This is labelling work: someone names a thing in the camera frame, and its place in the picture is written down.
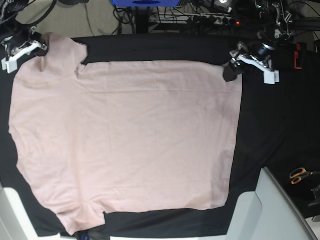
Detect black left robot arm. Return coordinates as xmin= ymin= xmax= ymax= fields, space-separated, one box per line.
xmin=223 ymin=0 xmax=293 ymax=85

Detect white chair right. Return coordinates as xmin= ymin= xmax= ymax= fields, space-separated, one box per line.
xmin=225 ymin=167 xmax=317 ymax=240

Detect white chair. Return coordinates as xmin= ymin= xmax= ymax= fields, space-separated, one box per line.
xmin=225 ymin=167 xmax=317 ymax=240
xmin=0 ymin=186 xmax=61 ymax=240

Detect pink T-shirt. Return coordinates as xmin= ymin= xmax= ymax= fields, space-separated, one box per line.
xmin=9 ymin=33 xmax=242 ymax=234

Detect white chair left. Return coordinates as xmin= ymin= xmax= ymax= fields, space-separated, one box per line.
xmin=0 ymin=186 xmax=61 ymax=240

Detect black table cloth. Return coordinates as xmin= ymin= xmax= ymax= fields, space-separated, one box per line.
xmin=0 ymin=34 xmax=320 ymax=238

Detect black device on side table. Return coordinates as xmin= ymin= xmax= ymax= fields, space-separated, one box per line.
xmin=308 ymin=185 xmax=320 ymax=208

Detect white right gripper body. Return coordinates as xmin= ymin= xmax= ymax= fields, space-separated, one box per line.
xmin=1 ymin=37 xmax=39 ymax=74

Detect white power strip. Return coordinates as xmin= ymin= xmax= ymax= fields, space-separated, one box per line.
xmin=149 ymin=12 xmax=242 ymax=26

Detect orange handled scissors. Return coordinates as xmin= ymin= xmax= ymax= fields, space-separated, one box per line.
xmin=289 ymin=167 xmax=320 ymax=185

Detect blue plastic box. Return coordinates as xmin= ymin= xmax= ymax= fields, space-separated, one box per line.
xmin=110 ymin=0 xmax=180 ymax=8

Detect orange blue bottom clamp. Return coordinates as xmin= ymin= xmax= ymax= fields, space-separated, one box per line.
xmin=74 ymin=231 xmax=111 ymax=240

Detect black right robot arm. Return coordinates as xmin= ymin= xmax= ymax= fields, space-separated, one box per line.
xmin=0 ymin=0 xmax=57 ymax=74

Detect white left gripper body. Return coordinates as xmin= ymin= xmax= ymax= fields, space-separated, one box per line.
xmin=229 ymin=41 xmax=280 ymax=85

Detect red black clamp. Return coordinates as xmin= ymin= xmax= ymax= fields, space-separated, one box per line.
xmin=294 ymin=42 xmax=307 ymax=70

